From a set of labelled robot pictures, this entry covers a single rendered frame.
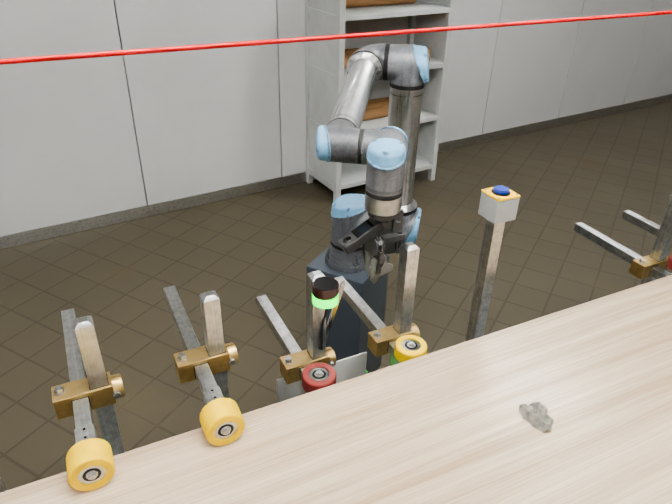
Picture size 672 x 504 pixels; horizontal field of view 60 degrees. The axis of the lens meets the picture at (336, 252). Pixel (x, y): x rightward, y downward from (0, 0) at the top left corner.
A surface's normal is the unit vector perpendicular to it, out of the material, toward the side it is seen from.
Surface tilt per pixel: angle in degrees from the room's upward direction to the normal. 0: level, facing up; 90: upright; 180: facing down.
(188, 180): 90
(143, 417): 0
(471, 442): 0
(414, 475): 0
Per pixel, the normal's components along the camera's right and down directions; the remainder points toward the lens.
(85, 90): 0.51, 0.45
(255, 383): 0.02, -0.86
